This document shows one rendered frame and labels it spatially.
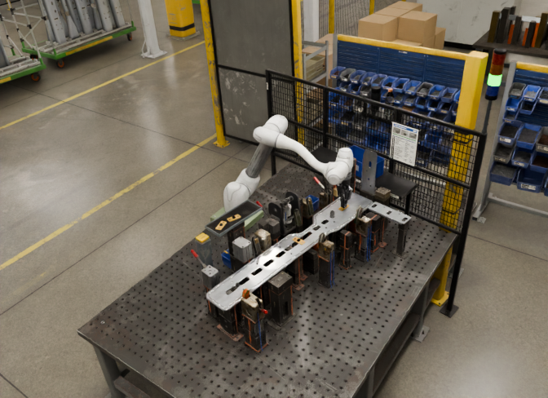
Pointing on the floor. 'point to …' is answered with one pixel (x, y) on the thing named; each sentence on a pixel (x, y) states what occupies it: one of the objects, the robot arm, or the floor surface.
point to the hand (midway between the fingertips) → (343, 202)
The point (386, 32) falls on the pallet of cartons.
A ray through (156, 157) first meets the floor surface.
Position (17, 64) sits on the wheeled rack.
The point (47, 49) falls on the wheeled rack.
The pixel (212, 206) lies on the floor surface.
